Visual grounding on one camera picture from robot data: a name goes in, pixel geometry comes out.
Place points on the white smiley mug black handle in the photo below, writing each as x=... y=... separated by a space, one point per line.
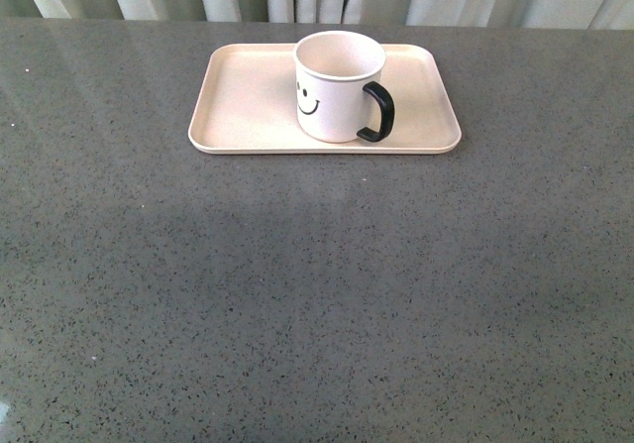
x=339 y=97

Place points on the cream rectangular plastic tray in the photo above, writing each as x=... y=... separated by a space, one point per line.
x=247 y=105

